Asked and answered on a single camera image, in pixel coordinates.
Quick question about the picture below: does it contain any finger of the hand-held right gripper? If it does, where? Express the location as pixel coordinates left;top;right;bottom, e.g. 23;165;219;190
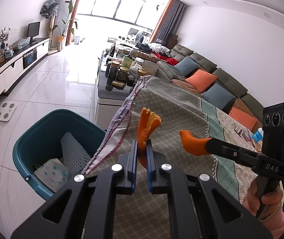
205;137;263;158
208;147;261;167

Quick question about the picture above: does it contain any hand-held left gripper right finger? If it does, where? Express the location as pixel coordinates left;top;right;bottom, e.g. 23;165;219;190
145;139;273;239

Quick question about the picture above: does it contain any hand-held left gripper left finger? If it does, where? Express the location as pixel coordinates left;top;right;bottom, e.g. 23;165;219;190
10;139;139;239

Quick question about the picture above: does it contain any orange peel piece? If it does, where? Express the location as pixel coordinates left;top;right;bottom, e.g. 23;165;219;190
179;129;208;157
136;107;162;170

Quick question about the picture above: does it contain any white foam net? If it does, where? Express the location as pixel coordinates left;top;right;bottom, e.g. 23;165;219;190
60;132;92;172

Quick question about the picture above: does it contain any teal plastic bin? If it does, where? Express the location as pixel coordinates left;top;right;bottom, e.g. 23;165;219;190
12;108;107;201

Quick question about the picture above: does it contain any person's right forearm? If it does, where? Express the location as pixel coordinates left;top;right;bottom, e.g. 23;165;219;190
259;204;284;239

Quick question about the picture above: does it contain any person's right hand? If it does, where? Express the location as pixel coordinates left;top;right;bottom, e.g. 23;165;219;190
246;179;284;221

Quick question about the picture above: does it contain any blue paper cup white lid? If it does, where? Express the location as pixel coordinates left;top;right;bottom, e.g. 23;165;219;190
253;127;264;142

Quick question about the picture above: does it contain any small square packet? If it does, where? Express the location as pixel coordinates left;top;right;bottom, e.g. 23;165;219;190
235;126;251;138

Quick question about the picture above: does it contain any orange cushion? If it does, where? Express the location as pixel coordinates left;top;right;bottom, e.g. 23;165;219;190
229;107;257;131
185;69;218;93

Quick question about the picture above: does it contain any blue cushion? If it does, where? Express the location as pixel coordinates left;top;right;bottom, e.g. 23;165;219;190
174;55;200;77
203;83;235;110

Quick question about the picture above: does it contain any patchwork printed tablecloth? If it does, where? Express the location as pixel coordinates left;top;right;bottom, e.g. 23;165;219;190
82;75;284;239

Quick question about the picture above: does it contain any green sofa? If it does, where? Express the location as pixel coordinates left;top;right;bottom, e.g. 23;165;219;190
154;43;266;130

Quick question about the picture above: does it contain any glass-top coffee table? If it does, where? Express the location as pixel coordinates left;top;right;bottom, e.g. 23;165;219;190
96;43;157;126

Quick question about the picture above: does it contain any group of dark glass jars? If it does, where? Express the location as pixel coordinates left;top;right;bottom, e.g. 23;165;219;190
104;58;147;92

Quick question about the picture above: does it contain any beige paper bag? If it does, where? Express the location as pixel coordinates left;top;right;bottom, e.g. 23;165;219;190
142;60;160;76

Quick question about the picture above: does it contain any pile of clothes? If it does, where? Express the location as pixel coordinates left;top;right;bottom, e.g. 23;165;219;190
136;42;180;66

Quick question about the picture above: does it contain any white washing machine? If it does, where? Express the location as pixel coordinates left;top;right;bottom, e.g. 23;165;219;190
136;28;152;43

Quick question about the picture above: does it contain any white office chair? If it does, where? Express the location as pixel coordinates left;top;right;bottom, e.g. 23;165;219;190
124;27;139;41

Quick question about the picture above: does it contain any orange and grey curtain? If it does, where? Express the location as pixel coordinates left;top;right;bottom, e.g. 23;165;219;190
66;0;87;45
149;0;187;45

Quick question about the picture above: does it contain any white bathroom scale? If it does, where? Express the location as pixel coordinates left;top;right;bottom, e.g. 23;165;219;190
0;102;18;122

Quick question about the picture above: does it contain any tall plant in yellow pot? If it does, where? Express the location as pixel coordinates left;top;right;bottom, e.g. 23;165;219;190
52;17;79;50

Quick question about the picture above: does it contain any white and black TV cabinet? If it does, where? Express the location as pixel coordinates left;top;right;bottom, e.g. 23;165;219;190
0;37;51;116

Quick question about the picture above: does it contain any large window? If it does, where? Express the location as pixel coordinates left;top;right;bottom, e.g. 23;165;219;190
78;0;170;28

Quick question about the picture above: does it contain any clear plastic bag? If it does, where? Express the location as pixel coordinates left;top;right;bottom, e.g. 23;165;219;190
11;37;31;50

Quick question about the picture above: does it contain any black monitor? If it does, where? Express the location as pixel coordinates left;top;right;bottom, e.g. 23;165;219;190
28;21;41;43

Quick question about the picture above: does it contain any white standing air conditioner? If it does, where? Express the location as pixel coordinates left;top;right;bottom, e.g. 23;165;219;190
53;0;80;49

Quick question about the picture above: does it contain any vase with branches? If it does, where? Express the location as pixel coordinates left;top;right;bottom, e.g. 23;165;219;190
0;27;11;50

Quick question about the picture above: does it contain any covered standing fan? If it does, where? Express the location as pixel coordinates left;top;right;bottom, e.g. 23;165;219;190
40;0;59;48

